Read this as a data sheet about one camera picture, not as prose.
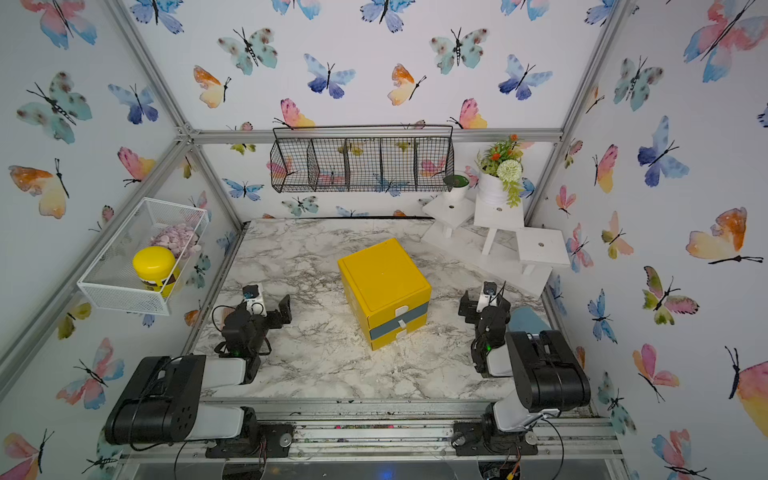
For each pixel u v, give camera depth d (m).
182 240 0.69
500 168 0.83
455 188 1.01
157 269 0.64
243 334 0.69
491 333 0.70
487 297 0.78
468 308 0.83
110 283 0.62
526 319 0.98
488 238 1.03
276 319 0.81
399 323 0.83
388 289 0.78
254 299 0.77
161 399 0.48
